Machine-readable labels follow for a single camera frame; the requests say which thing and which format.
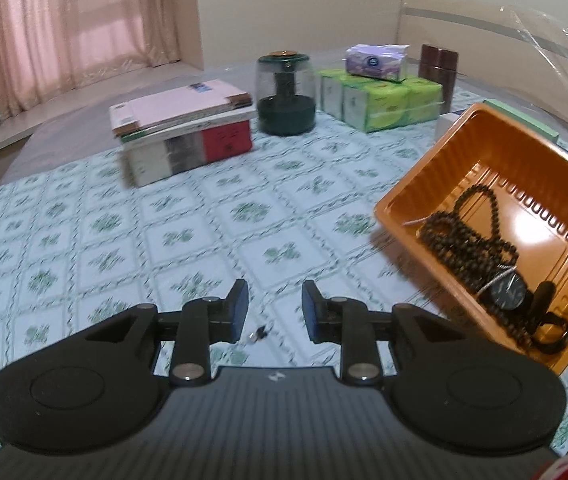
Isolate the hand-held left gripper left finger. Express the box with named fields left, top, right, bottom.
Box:
left=84, top=278, right=251, bottom=387

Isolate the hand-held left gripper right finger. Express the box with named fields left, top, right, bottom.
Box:
left=301, top=280, right=465, bottom=387

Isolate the orange plastic tray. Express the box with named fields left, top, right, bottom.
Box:
left=373, top=102, right=568, bottom=377

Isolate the black tube case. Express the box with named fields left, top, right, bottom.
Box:
left=534, top=281, right=558, bottom=317

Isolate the black wristwatch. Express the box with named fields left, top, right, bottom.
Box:
left=479, top=272, right=533, bottom=311

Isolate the white pearl necklace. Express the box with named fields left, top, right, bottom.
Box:
left=473, top=266, right=517, bottom=295

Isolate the brown bead bracelet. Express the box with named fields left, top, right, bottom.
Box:
left=479, top=302, right=536, bottom=347

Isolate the dark bead necklace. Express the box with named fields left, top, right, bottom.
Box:
left=420, top=184, right=521, bottom=302

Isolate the green floral tablecloth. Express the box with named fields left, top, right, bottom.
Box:
left=0, top=84, right=568, bottom=461

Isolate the long green box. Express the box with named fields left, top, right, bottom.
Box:
left=483, top=98, right=560, bottom=144

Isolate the white red carton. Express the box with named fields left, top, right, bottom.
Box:
left=121, top=112, right=256, bottom=189

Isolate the long white box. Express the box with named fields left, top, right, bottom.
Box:
left=433, top=112, right=466, bottom=144

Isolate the plastic-wrapped white headboard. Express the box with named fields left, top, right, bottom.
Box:
left=398, top=0, right=568, bottom=173

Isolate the green edged book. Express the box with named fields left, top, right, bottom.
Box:
left=116, top=102, right=256, bottom=141

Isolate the brown box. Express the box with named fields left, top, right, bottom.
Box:
left=418, top=43, right=460, bottom=115

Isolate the green glass jar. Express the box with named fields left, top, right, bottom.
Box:
left=256, top=49, right=318, bottom=136

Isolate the stack of books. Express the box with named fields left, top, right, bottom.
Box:
left=108, top=78, right=251, bottom=136

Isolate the green tissue multipack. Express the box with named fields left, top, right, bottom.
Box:
left=319, top=68, right=444, bottom=134

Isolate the purple tissue pack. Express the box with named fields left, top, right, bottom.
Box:
left=344, top=43, right=411, bottom=84

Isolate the pink curtain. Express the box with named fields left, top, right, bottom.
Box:
left=0, top=0, right=183, bottom=119

